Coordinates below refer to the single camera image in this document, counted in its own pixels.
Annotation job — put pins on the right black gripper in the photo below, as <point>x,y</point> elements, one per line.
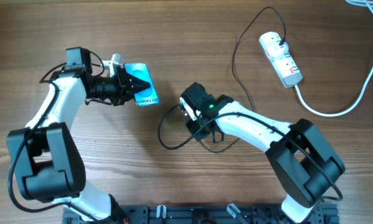
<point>192,126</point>

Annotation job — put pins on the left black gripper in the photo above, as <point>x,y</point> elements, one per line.
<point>124,81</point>

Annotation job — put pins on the Galaxy S25 smartphone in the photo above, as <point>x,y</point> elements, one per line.
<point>148,96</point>

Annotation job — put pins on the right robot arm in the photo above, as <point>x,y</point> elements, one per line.
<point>304,162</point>

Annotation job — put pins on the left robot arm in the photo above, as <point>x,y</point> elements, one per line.
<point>46,169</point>

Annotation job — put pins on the white USB charger plug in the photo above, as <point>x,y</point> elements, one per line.
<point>276,50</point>

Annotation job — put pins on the white power strip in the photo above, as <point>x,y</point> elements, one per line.
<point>284,65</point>

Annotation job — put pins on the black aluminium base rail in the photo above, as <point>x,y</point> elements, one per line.
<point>259,213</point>

